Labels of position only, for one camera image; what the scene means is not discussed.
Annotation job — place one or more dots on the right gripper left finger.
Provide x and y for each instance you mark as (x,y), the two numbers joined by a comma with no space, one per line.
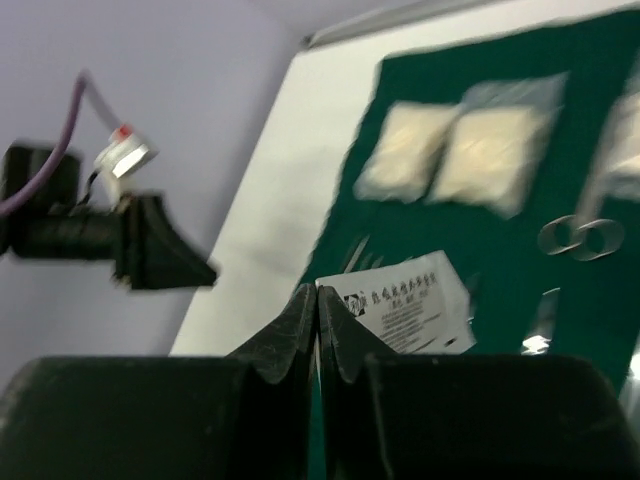
(241,416)

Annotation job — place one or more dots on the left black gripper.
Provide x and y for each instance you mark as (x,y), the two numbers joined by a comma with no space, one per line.
(148,252)

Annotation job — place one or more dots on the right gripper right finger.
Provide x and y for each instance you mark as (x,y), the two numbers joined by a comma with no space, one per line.
(395,416)

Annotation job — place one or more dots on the white printed sachet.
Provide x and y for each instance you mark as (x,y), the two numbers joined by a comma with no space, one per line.
(419,306)

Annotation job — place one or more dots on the cotton ball bag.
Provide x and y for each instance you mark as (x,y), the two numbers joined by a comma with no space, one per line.
(497,144)
(621,167)
(403,160)

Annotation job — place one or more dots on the small steel scissors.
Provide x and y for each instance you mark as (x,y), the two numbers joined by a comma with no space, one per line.
(584,234)

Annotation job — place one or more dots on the dark green surgical cloth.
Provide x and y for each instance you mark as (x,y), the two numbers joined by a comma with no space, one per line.
(497,259)

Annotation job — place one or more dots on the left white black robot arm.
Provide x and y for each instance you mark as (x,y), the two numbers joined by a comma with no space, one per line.
(58,223)

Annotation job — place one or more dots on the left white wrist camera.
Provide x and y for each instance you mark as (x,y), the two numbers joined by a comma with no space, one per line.
(126,153)

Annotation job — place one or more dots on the back aluminium frame rail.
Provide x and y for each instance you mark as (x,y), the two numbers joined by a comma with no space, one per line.
(386,19)

